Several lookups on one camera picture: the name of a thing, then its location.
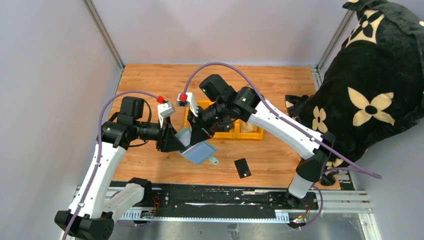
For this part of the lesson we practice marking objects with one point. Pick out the yellow plastic bin left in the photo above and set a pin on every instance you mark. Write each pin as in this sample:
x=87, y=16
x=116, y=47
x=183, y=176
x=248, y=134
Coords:
x=201, y=104

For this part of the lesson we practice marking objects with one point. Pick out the black credit card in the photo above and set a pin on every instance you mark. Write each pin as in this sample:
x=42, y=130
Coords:
x=242, y=168

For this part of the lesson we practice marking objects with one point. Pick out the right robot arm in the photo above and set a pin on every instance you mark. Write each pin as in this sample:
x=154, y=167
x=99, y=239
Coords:
x=249, y=106

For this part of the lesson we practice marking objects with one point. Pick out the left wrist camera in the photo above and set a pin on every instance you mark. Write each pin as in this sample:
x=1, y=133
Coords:
x=165, y=111

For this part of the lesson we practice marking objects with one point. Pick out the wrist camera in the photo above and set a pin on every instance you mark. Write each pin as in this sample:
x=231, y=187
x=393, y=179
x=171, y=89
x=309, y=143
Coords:
x=165, y=111
x=188, y=100

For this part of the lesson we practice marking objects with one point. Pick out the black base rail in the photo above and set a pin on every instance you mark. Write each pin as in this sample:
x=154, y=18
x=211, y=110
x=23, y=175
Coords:
x=221, y=203

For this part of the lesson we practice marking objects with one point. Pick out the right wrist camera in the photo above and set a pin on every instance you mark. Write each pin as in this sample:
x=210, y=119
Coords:
x=188, y=100

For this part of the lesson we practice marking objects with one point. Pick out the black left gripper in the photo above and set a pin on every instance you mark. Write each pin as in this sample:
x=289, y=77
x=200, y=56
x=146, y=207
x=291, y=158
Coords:
x=162, y=138

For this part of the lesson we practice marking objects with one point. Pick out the yellow plastic bin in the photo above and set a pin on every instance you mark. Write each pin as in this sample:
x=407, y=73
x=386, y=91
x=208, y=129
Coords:
x=201, y=104
x=249, y=131
x=223, y=125

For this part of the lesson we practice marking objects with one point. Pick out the yellow plastic bin right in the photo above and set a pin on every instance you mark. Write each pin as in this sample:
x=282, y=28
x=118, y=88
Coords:
x=249, y=131

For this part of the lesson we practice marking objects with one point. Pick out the black flower pattern blanket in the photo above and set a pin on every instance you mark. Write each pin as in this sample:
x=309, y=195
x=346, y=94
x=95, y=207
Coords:
x=374, y=87

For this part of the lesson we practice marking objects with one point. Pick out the yellow plastic bin middle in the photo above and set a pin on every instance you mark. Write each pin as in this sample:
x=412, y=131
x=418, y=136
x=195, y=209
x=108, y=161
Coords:
x=223, y=125

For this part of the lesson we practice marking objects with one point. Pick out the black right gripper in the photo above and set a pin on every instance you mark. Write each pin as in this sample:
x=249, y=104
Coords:
x=199, y=121

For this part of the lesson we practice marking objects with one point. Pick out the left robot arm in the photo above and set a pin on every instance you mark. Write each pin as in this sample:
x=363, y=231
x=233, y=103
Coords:
x=90, y=216

